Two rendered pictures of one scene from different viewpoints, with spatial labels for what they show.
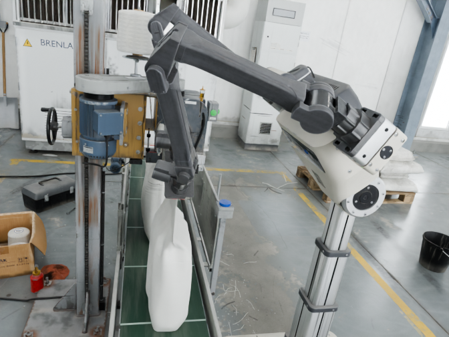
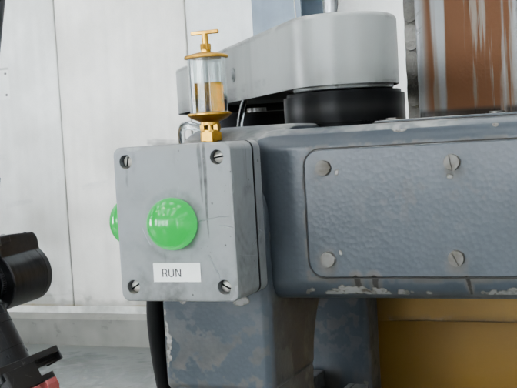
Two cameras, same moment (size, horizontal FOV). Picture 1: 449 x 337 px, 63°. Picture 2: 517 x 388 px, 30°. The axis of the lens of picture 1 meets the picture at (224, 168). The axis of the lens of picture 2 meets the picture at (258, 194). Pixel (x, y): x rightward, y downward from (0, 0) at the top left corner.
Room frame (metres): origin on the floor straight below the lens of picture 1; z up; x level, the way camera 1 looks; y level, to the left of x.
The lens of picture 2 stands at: (2.15, -0.33, 1.33)
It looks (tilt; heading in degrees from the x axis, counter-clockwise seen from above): 3 degrees down; 127
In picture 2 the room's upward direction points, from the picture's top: 3 degrees counter-clockwise
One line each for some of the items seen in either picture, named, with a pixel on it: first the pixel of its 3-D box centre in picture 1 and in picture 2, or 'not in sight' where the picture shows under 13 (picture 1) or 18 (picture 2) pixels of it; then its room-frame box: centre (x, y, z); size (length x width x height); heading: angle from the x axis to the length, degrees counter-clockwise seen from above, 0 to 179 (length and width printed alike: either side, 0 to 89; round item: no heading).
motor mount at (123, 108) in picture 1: (119, 118); not in sight; (1.57, 0.49, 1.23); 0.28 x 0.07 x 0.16; 15
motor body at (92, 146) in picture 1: (98, 127); not in sight; (1.48, 0.56, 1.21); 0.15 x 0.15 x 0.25
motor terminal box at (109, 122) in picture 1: (107, 124); not in sight; (1.41, 0.49, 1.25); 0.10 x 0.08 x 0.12; 130
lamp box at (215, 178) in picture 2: (212, 110); (191, 219); (1.77, 0.10, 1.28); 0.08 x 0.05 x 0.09; 15
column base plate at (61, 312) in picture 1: (70, 294); not in sight; (1.70, 0.79, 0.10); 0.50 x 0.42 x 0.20; 15
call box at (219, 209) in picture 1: (224, 209); not in sight; (1.67, -0.03, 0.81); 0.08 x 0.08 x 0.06; 15
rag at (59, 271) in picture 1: (53, 271); not in sight; (1.97, 1.03, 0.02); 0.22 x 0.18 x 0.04; 15
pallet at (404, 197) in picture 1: (353, 183); not in sight; (4.35, -1.65, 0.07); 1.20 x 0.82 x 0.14; 107
